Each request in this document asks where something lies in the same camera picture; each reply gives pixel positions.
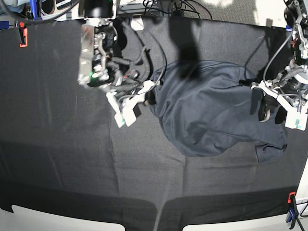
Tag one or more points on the blue clamp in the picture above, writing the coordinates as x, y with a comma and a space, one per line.
35, 9
293, 214

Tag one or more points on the blue clamp near right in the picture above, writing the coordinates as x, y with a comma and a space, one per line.
293, 214

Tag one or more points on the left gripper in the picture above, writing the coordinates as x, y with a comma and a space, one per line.
289, 102

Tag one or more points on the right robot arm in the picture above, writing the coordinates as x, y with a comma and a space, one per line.
119, 78

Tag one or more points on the black felt table cover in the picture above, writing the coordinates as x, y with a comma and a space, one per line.
61, 151

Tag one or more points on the red clamp far left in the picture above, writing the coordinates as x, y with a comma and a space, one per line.
22, 33

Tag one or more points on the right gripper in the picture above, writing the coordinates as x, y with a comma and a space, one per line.
145, 94

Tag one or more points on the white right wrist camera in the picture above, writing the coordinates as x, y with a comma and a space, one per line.
127, 112

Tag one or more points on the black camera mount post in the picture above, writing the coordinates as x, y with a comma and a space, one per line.
182, 34

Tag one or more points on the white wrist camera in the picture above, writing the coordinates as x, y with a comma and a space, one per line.
127, 112
296, 120

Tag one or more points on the blue clamp far left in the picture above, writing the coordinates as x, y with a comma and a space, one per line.
35, 9

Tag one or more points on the dark grey t-shirt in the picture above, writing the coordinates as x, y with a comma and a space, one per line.
204, 107

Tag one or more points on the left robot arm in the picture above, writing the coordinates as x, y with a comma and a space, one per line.
294, 77

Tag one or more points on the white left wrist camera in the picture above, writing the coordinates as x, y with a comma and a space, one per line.
296, 120

